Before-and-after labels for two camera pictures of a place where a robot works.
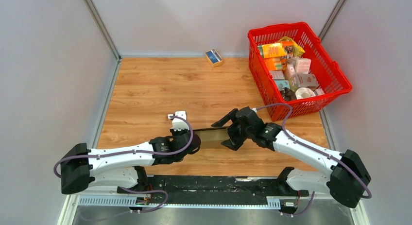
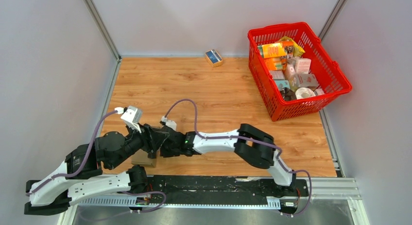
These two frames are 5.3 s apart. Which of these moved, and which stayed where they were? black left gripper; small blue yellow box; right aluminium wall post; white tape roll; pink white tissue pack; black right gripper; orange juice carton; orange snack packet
Moved: black left gripper; black right gripper
Stayed: pink white tissue pack; white tape roll; right aluminium wall post; small blue yellow box; orange juice carton; orange snack packet
